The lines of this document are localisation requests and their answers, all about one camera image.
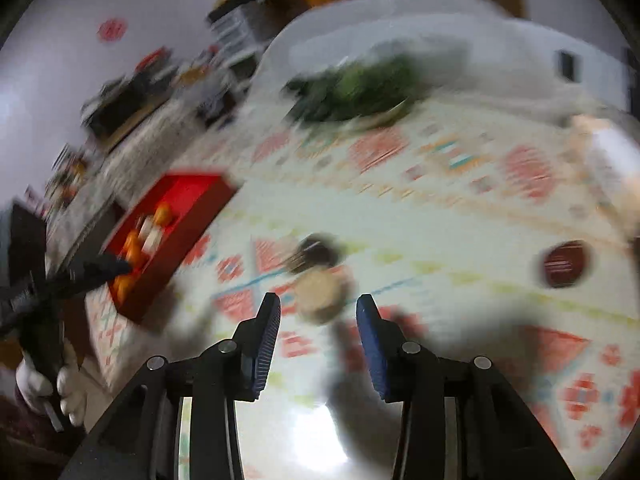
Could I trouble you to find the dark plum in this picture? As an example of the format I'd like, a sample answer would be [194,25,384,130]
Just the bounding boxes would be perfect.
[292,234,343,273]

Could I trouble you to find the plastic drawer cabinet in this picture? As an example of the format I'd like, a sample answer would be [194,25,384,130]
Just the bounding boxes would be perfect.
[207,0,261,61]

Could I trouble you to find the white mesh food cover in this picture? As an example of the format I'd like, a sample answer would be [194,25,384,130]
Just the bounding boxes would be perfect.
[245,0,566,126]

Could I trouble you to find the wide sugarcane piece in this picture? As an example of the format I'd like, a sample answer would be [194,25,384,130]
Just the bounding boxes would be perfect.
[292,267,351,325]

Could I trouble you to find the person's left hand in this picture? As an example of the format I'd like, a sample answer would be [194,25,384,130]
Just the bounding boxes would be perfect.
[15,345,88,426]

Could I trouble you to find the pale green plate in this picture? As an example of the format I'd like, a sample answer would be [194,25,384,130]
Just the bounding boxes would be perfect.
[350,100,411,126]

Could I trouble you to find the grey patterned cloth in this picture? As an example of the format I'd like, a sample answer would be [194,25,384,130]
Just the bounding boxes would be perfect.
[50,105,241,241]

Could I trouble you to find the patterned tablecloth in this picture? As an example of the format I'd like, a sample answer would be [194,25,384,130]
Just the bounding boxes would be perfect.
[82,95,640,480]

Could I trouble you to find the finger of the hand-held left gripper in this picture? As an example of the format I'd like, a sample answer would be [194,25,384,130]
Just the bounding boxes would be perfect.
[50,252,132,301]

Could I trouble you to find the yellowish orange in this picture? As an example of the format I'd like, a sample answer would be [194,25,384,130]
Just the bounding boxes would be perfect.
[122,232,148,266]

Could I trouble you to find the spinach leaves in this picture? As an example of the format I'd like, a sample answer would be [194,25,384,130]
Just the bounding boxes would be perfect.
[287,57,426,121]

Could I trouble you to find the red wall decoration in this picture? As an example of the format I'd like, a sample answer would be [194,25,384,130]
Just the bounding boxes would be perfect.
[97,17,128,43]

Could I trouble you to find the large orange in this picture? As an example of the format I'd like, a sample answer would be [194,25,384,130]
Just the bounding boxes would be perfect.
[111,272,136,301]

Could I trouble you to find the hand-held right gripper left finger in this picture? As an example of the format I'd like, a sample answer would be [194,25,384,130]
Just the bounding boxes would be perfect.
[60,292,282,480]

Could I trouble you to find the tissue pack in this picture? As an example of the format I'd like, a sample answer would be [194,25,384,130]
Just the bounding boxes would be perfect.
[570,115,640,221]

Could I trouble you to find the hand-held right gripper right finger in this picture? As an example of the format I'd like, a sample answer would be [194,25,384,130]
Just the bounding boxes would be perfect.
[356,294,576,480]

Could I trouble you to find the red box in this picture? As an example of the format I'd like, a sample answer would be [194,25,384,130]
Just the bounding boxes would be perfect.
[102,172,238,323]

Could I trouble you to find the small red date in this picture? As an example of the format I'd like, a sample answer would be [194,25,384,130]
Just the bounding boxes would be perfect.
[537,241,593,288]

